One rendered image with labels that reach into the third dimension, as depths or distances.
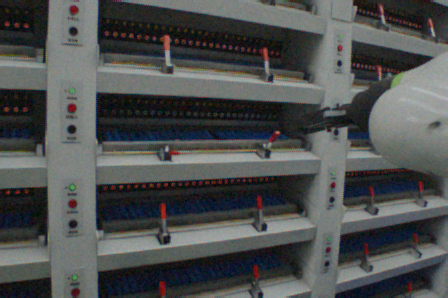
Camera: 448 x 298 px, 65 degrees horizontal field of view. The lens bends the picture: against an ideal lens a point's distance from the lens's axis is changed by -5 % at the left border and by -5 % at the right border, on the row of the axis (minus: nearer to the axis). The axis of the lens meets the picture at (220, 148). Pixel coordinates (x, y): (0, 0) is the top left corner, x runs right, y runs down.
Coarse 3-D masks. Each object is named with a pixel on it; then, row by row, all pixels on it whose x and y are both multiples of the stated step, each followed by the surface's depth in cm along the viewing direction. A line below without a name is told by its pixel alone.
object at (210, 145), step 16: (112, 144) 81; (128, 144) 83; (144, 144) 85; (160, 144) 87; (176, 144) 88; (192, 144) 90; (208, 144) 92; (224, 144) 95; (240, 144) 97; (272, 144) 102; (288, 144) 104
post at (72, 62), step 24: (48, 0) 84; (96, 0) 72; (48, 24) 69; (96, 24) 73; (48, 48) 69; (72, 48) 71; (96, 48) 73; (48, 72) 70; (72, 72) 72; (48, 96) 70; (48, 120) 71; (48, 144) 71; (72, 144) 73; (48, 168) 71; (72, 168) 73; (48, 192) 72; (48, 216) 77; (72, 240) 75; (72, 264) 75; (96, 264) 77; (96, 288) 78
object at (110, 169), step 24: (120, 120) 94; (144, 120) 96; (168, 120) 99; (192, 120) 102; (216, 120) 106; (240, 120) 109; (288, 120) 116; (96, 144) 74; (312, 144) 105; (96, 168) 76; (120, 168) 78; (144, 168) 81; (168, 168) 83; (192, 168) 86; (216, 168) 89; (240, 168) 92; (264, 168) 95; (288, 168) 98; (312, 168) 102
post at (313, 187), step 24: (288, 0) 115; (336, 24) 101; (288, 48) 115; (312, 48) 105; (336, 72) 102; (336, 96) 103; (336, 144) 104; (312, 192) 106; (336, 216) 107; (312, 240) 106; (336, 240) 108; (312, 264) 106; (336, 264) 109; (312, 288) 106
